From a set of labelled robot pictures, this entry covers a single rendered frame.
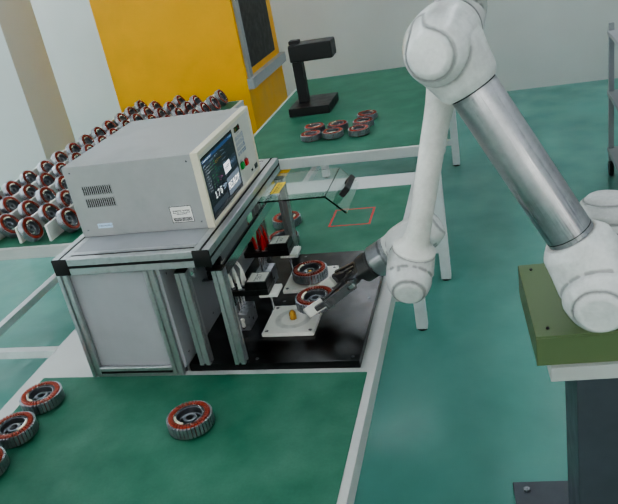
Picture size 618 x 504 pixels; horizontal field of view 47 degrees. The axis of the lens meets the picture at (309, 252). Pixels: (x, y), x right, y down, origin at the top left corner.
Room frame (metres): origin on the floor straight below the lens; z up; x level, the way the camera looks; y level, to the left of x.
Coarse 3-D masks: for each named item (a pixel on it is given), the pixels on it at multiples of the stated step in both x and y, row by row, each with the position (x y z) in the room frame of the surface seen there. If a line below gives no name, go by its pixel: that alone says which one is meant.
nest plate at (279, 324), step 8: (272, 312) 1.82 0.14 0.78; (280, 312) 1.81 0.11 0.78; (288, 312) 1.80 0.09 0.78; (296, 312) 1.79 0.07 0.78; (320, 312) 1.77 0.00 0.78; (272, 320) 1.77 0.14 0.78; (280, 320) 1.77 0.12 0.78; (288, 320) 1.76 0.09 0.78; (296, 320) 1.75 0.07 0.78; (304, 320) 1.74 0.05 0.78; (312, 320) 1.73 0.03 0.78; (264, 328) 1.74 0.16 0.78; (272, 328) 1.73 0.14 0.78; (280, 328) 1.72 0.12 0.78; (288, 328) 1.71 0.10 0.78; (296, 328) 1.70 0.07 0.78; (304, 328) 1.70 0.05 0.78; (312, 328) 1.69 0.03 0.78; (264, 336) 1.71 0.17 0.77; (272, 336) 1.70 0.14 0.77
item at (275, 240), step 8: (272, 240) 2.02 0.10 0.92; (280, 240) 2.01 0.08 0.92; (288, 240) 2.00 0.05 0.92; (248, 248) 2.05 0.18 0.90; (272, 248) 1.99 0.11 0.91; (280, 248) 1.98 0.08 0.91; (288, 248) 1.98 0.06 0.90; (296, 248) 2.02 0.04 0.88; (248, 256) 2.01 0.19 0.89; (256, 256) 2.01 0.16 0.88; (264, 256) 2.00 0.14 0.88; (272, 256) 1.99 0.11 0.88; (280, 256) 1.99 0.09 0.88; (288, 256) 1.98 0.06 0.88; (296, 256) 1.97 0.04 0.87; (264, 264) 2.03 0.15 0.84
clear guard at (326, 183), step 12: (336, 168) 2.16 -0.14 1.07; (276, 180) 2.15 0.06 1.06; (288, 180) 2.13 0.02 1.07; (300, 180) 2.11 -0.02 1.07; (312, 180) 2.09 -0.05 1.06; (324, 180) 2.06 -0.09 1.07; (336, 180) 2.06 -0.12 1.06; (264, 192) 2.06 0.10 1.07; (288, 192) 2.02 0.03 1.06; (300, 192) 2.00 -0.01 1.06; (312, 192) 1.98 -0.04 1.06; (324, 192) 1.96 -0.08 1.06; (336, 192) 1.99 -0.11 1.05; (348, 192) 2.04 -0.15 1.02; (336, 204) 1.92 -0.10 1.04; (348, 204) 1.96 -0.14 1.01
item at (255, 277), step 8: (256, 272) 1.82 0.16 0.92; (264, 272) 1.81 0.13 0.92; (240, 280) 1.83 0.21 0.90; (248, 280) 1.78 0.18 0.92; (256, 280) 1.77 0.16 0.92; (264, 280) 1.76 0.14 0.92; (272, 280) 1.79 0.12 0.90; (248, 288) 1.76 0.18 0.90; (256, 288) 1.76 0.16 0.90; (264, 288) 1.75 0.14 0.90; (272, 288) 1.78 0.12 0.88; (280, 288) 1.78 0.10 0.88; (240, 296) 1.80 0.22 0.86; (264, 296) 1.75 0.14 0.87; (272, 296) 1.75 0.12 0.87; (240, 304) 1.80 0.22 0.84
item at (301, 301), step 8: (312, 288) 1.78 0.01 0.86; (320, 288) 1.77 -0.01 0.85; (328, 288) 1.76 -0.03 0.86; (296, 296) 1.76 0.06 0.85; (304, 296) 1.75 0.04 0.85; (312, 296) 1.75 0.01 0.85; (320, 296) 1.74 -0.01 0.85; (296, 304) 1.73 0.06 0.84; (304, 304) 1.70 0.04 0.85; (304, 312) 1.70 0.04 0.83
